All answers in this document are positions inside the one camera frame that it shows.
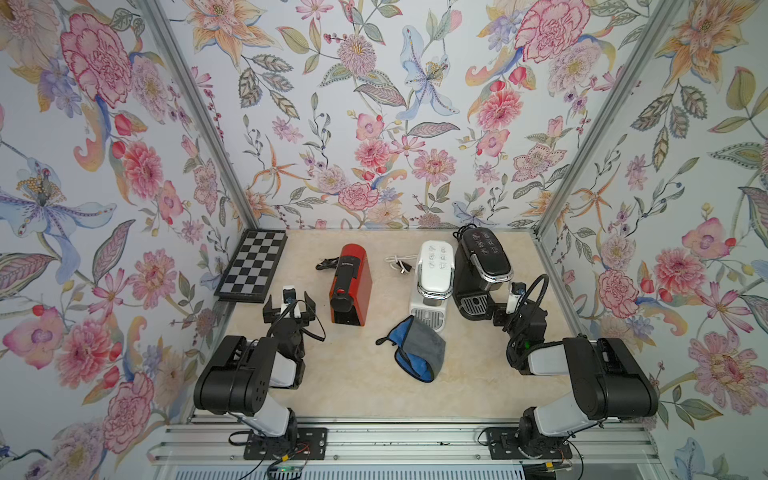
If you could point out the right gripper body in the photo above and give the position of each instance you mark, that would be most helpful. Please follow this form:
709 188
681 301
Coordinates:
501 318

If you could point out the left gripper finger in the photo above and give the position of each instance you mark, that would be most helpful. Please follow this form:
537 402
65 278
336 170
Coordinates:
269 313
310 307

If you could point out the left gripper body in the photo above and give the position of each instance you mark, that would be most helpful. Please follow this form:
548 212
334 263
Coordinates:
301 321

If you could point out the red coffee machine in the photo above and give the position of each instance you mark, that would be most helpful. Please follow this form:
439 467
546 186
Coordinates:
350 292

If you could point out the blue grey cleaning cloth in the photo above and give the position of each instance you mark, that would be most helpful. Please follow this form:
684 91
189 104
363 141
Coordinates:
419 350

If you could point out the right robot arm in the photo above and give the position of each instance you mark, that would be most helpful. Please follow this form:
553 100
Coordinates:
606 381

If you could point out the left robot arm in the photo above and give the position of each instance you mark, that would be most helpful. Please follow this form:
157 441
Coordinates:
238 378

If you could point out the black coffee machine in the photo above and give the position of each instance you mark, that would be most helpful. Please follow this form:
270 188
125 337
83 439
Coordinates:
481 266

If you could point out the white coffee machine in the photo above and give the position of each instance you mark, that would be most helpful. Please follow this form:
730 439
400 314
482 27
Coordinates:
433 284

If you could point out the black white chessboard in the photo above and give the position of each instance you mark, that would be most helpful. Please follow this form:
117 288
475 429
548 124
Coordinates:
248 276

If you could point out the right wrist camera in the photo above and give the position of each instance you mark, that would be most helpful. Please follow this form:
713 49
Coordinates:
516 292

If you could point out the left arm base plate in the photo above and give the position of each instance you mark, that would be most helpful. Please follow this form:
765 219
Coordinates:
300 444

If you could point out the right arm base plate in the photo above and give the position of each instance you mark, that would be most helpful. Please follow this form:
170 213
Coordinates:
507 443

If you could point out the aluminium front rail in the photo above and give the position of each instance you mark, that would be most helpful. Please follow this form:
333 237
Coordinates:
207 440

